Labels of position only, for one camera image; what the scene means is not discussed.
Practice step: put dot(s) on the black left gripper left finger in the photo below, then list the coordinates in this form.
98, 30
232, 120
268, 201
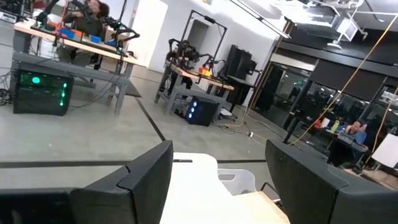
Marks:
140, 193

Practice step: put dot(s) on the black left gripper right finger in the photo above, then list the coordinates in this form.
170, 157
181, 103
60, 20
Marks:
304, 193

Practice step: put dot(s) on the clear plastic basket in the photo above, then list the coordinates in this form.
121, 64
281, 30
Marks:
192, 193
245, 183

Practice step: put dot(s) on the black background robot arm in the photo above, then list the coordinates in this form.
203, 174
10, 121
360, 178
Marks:
124, 31
186, 53
213, 62
43, 18

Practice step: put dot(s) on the wooden shelf with black legs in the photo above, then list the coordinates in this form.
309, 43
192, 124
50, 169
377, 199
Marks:
258, 208

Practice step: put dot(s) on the green bottle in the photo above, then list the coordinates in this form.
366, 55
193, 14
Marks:
335, 127

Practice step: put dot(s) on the white cup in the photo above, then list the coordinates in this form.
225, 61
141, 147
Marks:
325, 123

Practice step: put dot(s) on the person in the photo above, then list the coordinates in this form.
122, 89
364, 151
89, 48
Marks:
357, 133
90, 23

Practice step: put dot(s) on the white board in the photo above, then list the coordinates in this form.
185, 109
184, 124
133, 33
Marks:
387, 151

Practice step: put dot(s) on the black computer with blue lights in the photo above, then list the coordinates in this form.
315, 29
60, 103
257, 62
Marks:
205, 113

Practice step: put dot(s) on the grey workbench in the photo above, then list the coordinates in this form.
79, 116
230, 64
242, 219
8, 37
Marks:
189, 92
62, 67

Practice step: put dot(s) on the yellow block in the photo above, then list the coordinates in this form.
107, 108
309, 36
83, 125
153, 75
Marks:
206, 73

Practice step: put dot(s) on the black computer with green lights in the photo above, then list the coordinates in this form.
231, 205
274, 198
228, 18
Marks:
40, 96

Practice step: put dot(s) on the black cabinet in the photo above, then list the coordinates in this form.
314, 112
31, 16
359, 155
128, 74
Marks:
239, 62

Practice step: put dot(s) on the blue bin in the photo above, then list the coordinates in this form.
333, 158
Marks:
95, 39
66, 33

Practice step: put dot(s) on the white ceiling projector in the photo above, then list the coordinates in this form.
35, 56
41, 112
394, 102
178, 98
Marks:
347, 29

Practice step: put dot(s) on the linear ceiling light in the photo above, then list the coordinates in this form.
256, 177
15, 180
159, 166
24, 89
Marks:
264, 20

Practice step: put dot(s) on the red stand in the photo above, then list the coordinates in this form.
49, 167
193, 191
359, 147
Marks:
62, 18

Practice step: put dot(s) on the black camera frame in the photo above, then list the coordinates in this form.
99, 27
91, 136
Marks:
209, 19

